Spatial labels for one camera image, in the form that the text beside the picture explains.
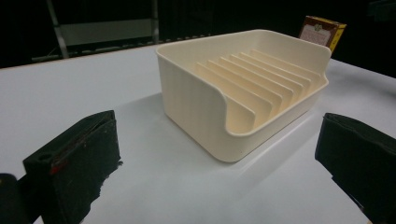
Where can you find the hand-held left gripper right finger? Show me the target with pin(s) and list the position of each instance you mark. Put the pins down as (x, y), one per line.
(364, 155)

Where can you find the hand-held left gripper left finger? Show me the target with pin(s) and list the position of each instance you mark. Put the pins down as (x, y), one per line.
(74, 168)

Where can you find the brown and yellow box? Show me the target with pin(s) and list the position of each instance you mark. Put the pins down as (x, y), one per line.
(320, 32)

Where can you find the cream plastic slotted rack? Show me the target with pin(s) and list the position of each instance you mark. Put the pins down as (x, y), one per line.
(193, 99)

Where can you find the metal stand frame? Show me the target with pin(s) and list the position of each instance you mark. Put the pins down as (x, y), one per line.
(102, 32)

